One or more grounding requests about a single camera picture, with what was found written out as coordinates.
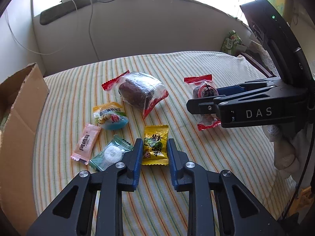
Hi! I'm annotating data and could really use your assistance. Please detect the brown cake red-white wrapper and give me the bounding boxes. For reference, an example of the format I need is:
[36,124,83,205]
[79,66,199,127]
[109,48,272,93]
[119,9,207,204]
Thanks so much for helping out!
[101,70,169,118]

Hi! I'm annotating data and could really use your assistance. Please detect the green tissue box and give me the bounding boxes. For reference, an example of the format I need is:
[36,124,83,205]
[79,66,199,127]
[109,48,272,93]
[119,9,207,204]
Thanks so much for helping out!
[220,30,242,55]

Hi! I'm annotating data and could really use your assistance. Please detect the white hanging cable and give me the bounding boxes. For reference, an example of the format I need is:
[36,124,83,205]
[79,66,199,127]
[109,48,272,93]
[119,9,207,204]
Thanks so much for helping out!
[4,0,82,56]

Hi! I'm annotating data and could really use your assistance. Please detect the white gloved hand cloth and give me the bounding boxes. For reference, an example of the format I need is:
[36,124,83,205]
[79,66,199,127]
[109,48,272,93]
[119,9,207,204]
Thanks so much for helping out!
[262,125,306,182]

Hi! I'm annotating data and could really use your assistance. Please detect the grey hanging cable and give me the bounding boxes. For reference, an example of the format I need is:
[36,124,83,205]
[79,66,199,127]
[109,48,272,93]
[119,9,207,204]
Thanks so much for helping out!
[83,0,129,62]

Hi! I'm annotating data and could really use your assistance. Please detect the yellow blue jelly cup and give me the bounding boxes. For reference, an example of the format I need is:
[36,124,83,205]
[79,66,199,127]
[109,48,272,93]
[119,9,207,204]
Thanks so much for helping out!
[92,102,129,131]

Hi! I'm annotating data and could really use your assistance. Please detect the red-wrapped dark date snack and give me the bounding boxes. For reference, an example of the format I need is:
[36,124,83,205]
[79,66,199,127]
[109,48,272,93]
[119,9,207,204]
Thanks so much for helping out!
[184,74,221,131]

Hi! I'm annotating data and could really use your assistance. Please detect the cardboard box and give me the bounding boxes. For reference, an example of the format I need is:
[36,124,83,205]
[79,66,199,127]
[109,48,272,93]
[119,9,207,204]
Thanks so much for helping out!
[1,63,49,235]

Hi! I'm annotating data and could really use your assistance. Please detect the pink candy sachet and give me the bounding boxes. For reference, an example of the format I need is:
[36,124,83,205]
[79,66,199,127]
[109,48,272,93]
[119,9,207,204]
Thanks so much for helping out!
[71,124,101,166]

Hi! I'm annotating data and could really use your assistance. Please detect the yellow candy wrapper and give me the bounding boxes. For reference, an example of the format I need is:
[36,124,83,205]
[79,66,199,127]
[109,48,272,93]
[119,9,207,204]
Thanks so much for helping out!
[142,125,169,166]

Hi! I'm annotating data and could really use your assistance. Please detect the black camera box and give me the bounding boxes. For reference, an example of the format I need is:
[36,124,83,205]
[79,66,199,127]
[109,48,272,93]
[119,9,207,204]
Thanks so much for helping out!
[240,0,314,88]

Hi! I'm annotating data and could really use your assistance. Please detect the striped table cloth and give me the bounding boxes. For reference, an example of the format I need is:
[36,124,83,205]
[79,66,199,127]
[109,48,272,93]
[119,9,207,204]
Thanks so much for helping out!
[32,51,297,236]

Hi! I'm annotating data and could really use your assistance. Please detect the dark window sill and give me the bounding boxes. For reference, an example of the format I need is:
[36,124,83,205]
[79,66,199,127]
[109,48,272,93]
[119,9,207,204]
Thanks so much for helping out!
[39,0,241,26]

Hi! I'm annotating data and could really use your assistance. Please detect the green mint candy wrapper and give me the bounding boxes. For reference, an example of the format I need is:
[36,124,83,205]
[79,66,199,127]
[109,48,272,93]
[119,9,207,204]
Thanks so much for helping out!
[89,135,133,171]

